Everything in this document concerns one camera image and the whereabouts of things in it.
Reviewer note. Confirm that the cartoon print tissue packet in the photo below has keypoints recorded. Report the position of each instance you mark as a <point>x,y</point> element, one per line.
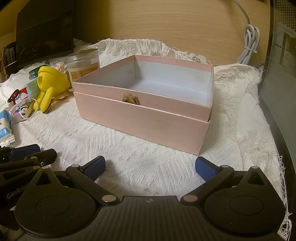
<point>16,113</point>

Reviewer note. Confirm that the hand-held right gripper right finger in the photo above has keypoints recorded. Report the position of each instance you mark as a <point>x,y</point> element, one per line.
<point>205,168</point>

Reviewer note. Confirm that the brown ribbon bow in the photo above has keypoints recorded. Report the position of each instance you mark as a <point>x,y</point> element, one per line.
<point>131,98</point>

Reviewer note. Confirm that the black monitor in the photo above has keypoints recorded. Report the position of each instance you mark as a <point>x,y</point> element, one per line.
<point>44,30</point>

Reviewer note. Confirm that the green lidded glass jar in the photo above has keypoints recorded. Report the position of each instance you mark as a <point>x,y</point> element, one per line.
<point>33,73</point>

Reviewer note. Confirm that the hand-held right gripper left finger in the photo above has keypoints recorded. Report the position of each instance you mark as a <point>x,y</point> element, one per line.
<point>95,168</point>

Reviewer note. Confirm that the white fringed cloth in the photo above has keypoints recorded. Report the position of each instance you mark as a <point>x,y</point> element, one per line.
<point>92,143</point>

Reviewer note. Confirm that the pink cardboard box lid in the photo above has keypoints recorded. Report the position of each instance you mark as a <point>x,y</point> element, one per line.
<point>150,131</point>

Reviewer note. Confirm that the dark desk object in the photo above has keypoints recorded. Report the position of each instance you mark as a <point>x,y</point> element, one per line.
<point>9,54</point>

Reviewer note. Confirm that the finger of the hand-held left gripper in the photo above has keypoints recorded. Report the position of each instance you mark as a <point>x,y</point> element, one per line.
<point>24,150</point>
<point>44,157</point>

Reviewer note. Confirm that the glass computer case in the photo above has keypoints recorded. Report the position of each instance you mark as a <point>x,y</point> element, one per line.
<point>282,69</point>

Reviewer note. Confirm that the clear plastic jar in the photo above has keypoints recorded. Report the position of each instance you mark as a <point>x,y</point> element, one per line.
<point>83,69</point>

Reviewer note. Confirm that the pink cardboard box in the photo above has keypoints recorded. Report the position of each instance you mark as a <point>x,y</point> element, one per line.
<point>161,87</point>

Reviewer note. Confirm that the pale green packet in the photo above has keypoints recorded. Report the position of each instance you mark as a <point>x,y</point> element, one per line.
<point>32,89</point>

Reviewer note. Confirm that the yellow silicone toy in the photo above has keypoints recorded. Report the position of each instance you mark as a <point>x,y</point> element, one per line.
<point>49,78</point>

